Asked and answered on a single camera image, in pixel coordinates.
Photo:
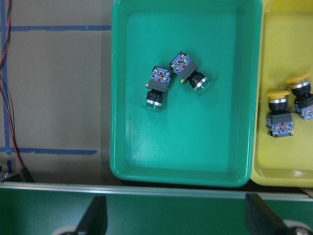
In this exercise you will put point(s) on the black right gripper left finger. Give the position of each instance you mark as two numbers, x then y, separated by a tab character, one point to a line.
95	218

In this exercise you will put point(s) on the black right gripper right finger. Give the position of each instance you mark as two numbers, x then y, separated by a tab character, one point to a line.
260	219

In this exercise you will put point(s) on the green push button switch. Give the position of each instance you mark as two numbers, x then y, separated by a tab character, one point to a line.
186	69
158	85

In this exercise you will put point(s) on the green conveyor belt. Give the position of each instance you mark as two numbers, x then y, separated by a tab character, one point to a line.
42	209

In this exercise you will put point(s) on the green plastic tray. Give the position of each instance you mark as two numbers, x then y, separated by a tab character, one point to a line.
195	138

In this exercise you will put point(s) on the yellow plastic tray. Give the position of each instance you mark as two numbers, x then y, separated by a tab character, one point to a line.
286	50

